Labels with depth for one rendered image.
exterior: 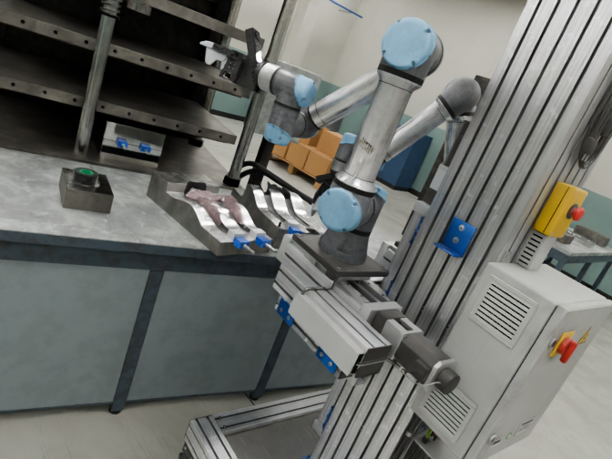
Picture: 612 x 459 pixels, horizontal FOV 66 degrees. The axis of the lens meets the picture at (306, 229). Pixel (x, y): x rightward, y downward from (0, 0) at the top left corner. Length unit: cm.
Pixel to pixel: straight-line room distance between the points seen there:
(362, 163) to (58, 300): 110
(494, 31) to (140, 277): 811
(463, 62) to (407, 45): 811
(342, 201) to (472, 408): 60
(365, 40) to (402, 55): 962
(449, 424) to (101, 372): 126
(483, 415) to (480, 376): 9
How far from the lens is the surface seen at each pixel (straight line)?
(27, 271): 170
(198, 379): 215
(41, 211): 171
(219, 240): 166
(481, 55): 913
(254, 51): 138
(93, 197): 176
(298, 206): 218
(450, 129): 184
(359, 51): 1079
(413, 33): 116
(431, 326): 140
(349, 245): 135
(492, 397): 127
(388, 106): 117
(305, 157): 678
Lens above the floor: 151
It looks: 18 degrees down
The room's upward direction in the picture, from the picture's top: 21 degrees clockwise
